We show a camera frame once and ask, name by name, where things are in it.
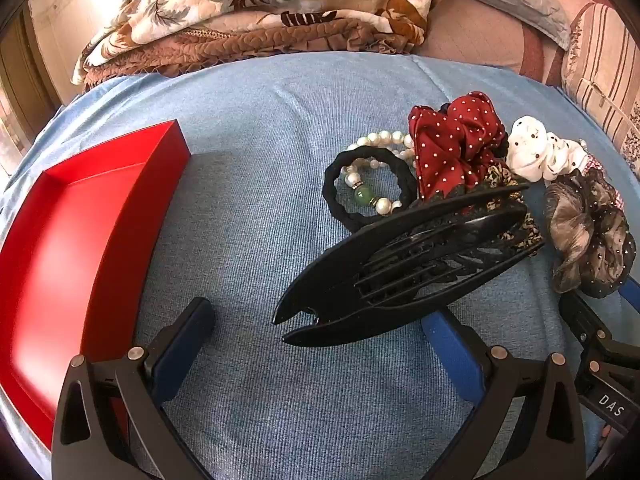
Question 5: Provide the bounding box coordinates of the black hair tie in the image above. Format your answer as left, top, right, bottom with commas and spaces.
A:
324, 146, 418, 226

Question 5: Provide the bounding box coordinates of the wooden frame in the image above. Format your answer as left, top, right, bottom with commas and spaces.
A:
0, 5, 66, 176

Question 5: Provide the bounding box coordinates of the small pearl bracelet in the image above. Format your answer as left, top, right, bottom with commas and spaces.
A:
347, 131, 416, 161

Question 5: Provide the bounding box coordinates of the red tray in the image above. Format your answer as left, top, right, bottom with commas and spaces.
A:
0, 119, 192, 451

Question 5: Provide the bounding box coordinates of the red white checked scrunchie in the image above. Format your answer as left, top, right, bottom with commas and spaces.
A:
582, 152, 626, 208

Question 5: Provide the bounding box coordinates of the grey black mesh scrunchie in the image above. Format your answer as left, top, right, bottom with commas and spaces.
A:
544, 169, 632, 298

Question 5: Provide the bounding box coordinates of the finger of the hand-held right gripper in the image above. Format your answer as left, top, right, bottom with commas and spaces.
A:
559, 291, 613, 356
616, 277, 640, 313

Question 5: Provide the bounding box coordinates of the black hair claw clip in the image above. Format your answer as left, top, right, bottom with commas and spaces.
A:
272, 183, 546, 348

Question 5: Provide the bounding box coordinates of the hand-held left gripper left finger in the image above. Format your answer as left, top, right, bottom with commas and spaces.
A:
51, 296, 216, 480

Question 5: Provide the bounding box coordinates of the red dotted scrunchie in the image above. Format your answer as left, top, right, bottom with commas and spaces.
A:
407, 91, 508, 201

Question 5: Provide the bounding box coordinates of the brown quilted blanket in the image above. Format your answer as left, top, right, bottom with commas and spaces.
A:
82, 10, 428, 93

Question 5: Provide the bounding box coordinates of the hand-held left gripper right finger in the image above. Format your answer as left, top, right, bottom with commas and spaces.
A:
421, 307, 587, 480

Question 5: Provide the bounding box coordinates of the leopard print scrunchie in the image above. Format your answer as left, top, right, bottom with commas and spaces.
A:
480, 162, 545, 256

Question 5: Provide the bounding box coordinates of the blue blanket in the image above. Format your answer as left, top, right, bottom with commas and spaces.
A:
0, 51, 640, 480

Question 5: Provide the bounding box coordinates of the striped floral pillow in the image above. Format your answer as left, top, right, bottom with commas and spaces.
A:
560, 2, 640, 153

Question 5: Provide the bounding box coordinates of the white dotted scrunchie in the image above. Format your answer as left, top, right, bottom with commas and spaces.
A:
506, 116, 591, 183

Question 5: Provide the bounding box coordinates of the pearl bracelet with green bead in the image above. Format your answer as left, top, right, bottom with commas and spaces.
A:
341, 157, 406, 213

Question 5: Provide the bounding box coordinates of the pink patterned bedsheet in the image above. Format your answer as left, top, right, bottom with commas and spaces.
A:
420, 0, 640, 86

